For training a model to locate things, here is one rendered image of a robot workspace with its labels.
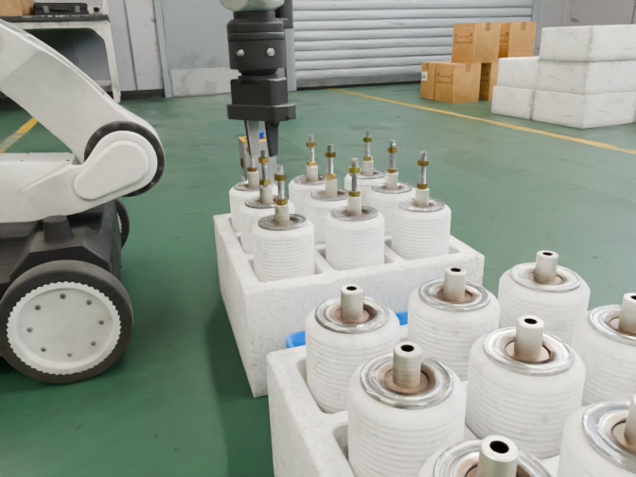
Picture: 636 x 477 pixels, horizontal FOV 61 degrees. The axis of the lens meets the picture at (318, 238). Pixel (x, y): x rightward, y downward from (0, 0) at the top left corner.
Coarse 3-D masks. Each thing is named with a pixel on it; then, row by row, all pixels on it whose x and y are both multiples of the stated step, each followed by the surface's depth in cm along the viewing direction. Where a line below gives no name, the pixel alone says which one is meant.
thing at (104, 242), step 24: (48, 216) 90; (72, 216) 109; (96, 216) 108; (0, 240) 103; (24, 240) 103; (48, 240) 88; (72, 240) 89; (96, 240) 93; (120, 240) 129; (0, 264) 92; (24, 264) 85; (96, 264) 88; (120, 264) 116; (0, 288) 85
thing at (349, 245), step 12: (336, 228) 83; (348, 228) 82; (360, 228) 81; (372, 228) 82; (336, 240) 83; (348, 240) 82; (360, 240) 82; (372, 240) 83; (336, 252) 84; (348, 252) 83; (360, 252) 83; (372, 252) 83; (336, 264) 85; (348, 264) 84; (360, 264) 83; (372, 264) 84
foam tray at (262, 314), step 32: (224, 224) 105; (224, 256) 97; (320, 256) 88; (384, 256) 89; (448, 256) 86; (480, 256) 86; (224, 288) 106; (256, 288) 77; (288, 288) 78; (320, 288) 79; (384, 288) 83; (416, 288) 84; (256, 320) 78; (288, 320) 79; (256, 352) 80; (256, 384) 82
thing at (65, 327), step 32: (32, 288) 80; (64, 288) 82; (96, 288) 83; (0, 320) 80; (32, 320) 83; (64, 320) 85; (96, 320) 86; (128, 320) 87; (0, 352) 82; (32, 352) 85; (64, 352) 86; (96, 352) 88
